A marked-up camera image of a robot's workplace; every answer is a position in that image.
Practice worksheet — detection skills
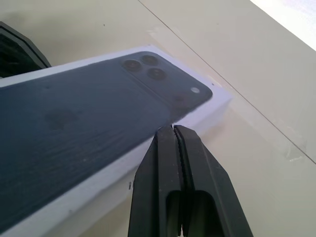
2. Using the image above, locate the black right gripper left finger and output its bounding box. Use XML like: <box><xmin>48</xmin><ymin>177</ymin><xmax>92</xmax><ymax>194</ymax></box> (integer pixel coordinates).
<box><xmin>128</xmin><ymin>125</ymin><xmax>185</xmax><ymax>237</ymax></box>

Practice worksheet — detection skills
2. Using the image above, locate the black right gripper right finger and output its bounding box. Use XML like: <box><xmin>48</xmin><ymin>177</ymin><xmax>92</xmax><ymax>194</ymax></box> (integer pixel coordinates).
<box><xmin>173</xmin><ymin>124</ymin><xmax>254</xmax><ymax>237</ymax></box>

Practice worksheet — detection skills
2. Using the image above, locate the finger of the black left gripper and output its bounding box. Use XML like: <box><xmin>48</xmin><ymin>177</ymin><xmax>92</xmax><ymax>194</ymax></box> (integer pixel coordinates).
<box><xmin>0</xmin><ymin>21</ymin><xmax>52</xmax><ymax>80</ymax></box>

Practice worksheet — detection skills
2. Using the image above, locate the white smartphone box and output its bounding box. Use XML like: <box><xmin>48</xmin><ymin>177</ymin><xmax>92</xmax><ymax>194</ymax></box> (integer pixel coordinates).
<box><xmin>0</xmin><ymin>44</ymin><xmax>234</xmax><ymax>237</ymax></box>

